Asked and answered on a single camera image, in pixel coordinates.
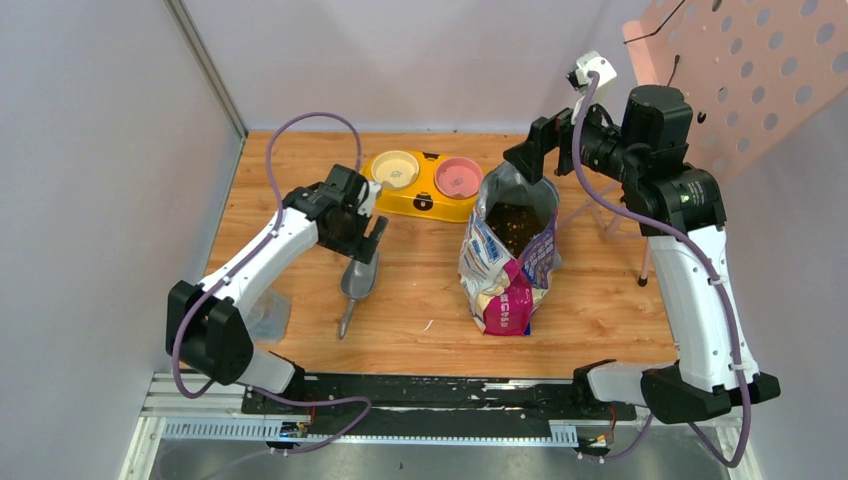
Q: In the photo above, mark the metal scoop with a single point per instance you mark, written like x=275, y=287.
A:
x=357, y=283

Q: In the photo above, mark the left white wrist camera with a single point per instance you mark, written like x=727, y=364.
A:
x=369, y=194

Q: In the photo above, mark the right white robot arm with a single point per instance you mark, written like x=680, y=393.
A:
x=681, y=215

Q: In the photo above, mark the pet food bag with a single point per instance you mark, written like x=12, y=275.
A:
x=504, y=292

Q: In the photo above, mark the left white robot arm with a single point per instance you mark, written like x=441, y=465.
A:
x=205, y=322

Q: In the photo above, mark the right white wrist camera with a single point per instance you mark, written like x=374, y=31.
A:
x=591, y=76

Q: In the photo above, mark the pink perforated stand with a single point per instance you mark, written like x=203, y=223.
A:
x=771, y=79

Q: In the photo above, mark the pink bowl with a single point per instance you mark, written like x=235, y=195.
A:
x=458, y=177

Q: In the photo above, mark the brown pet food kibble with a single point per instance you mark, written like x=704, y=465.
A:
x=515, y=226

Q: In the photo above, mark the aluminium rail frame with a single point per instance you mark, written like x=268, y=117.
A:
x=217, y=415

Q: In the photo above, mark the yellow double bowl feeder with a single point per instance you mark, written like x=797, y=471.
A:
x=422, y=199

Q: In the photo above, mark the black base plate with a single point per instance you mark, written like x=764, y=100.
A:
x=446, y=407

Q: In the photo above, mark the cream bowl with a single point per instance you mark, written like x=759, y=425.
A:
x=395, y=169

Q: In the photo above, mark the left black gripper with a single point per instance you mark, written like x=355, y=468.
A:
x=365, y=236

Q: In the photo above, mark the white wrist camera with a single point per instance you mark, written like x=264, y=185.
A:
x=591, y=76
x=369, y=194

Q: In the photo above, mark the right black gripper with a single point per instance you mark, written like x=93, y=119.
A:
x=545, y=134

